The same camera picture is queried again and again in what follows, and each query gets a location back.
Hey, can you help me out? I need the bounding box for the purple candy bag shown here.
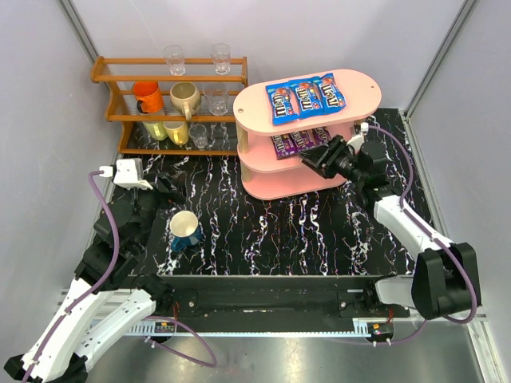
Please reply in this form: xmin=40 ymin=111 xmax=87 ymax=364
xmin=291 ymin=131 xmax=315 ymax=152
xmin=311 ymin=127 xmax=331 ymax=145
xmin=271 ymin=134 xmax=298 ymax=160

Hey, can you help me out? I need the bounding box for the blue candy bag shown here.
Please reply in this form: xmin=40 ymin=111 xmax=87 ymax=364
xmin=315 ymin=73 xmax=347 ymax=115
xmin=289 ymin=78 xmax=324 ymax=120
xmin=266 ymin=82 xmax=299 ymax=126

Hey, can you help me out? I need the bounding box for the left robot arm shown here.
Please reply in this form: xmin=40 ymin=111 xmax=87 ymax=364
xmin=4 ymin=170 xmax=186 ymax=382

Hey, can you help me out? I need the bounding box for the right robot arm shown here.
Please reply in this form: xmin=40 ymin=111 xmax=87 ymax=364
xmin=299 ymin=136 xmax=481 ymax=322

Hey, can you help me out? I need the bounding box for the pink three-tier shelf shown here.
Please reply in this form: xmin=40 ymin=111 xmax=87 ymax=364
xmin=233 ymin=69 xmax=382 ymax=200

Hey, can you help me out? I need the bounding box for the clear glass bottom shelf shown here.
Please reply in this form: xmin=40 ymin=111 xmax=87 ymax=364
xmin=188 ymin=124 xmax=208 ymax=149

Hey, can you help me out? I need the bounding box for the clear glass shelf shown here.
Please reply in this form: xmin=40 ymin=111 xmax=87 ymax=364
xmin=188 ymin=124 xmax=208 ymax=149
xmin=203 ymin=82 xmax=229 ymax=116

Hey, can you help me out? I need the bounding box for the clear glass middle shelf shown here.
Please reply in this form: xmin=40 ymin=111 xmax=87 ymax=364
xmin=203 ymin=82 xmax=229 ymax=116

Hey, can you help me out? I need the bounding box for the blue mug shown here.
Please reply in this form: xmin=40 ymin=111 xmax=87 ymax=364
xmin=169 ymin=211 xmax=202 ymax=251

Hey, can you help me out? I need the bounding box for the yellow mug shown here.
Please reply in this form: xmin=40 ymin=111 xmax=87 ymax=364
xmin=163 ymin=121 xmax=188 ymax=146

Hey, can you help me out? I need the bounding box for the light green mug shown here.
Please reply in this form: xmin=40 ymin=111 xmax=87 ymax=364
xmin=143 ymin=121 xmax=168 ymax=141

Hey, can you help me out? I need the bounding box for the orange wooden cup rack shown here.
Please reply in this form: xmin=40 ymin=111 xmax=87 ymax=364
xmin=90 ymin=56 xmax=248 ymax=156

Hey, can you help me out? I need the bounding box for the beige mug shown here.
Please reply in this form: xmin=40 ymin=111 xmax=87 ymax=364
xmin=169 ymin=81 xmax=201 ymax=121

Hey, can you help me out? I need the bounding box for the orange mug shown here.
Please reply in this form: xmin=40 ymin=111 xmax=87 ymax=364
xmin=132 ymin=81 xmax=164 ymax=114

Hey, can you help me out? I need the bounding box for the clear glass top left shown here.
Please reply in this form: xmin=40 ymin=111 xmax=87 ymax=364
xmin=163 ymin=45 xmax=186 ymax=76

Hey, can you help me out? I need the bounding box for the clear glass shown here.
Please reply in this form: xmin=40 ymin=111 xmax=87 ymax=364
xmin=210 ymin=43 xmax=231 ymax=75
xmin=163 ymin=45 xmax=186 ymax=76

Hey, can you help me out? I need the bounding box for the clear glass top right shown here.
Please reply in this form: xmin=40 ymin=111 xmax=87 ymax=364
xmin=210 ymin=43 xmax=231 ymax=75

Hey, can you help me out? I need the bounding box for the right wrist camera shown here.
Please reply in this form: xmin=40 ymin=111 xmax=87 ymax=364
xmin=347 ymin=121 xmax=370 ymax=152

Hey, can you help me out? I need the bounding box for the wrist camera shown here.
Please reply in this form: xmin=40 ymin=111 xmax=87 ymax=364
xmin=347 ymin=121 xmax=370 ymax=152
xmin=113 ymin=158 xmax=153 ymax=190

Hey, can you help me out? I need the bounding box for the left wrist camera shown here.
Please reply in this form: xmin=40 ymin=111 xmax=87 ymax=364
xmin=113 ymin=158 xmax=153 ymax=190

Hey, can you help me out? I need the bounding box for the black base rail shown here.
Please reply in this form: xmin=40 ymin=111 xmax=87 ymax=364
xmin=156 ymin=275 xmax=410 ymax=319

